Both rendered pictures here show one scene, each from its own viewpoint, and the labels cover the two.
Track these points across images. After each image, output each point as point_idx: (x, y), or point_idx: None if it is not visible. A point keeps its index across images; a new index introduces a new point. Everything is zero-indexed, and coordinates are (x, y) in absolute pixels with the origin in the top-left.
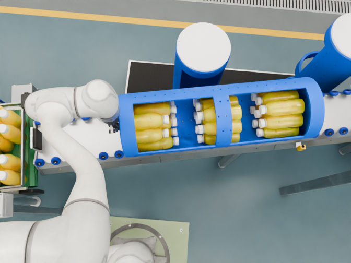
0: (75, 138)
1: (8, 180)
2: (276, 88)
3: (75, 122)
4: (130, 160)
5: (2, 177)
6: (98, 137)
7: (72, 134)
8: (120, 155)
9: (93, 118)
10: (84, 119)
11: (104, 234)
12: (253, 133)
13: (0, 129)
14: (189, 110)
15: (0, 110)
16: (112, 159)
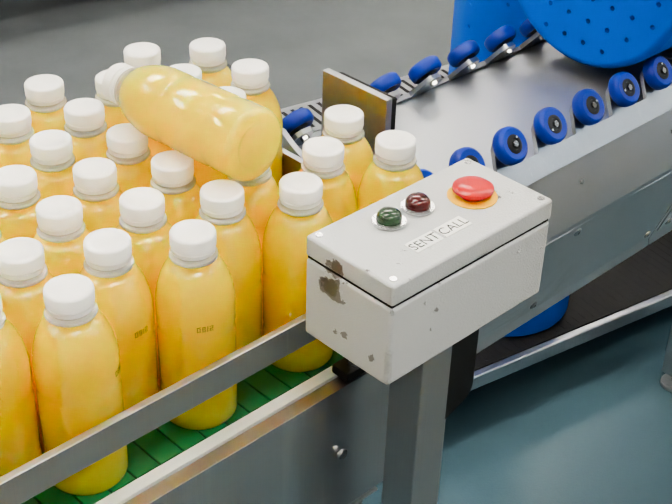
0: (445, 134)
1: (421, 174)
2: None
3: (397, 111)
4: (649, 136)
5: (410, 141)
6: (508, 109)
7: (425, 132)
8: (633, 85)
9: (439, 82)
10: (434, 63)
11: None
12: None
13: (249, 70)
14: None
15: (193, 42)
16: (610, 130)
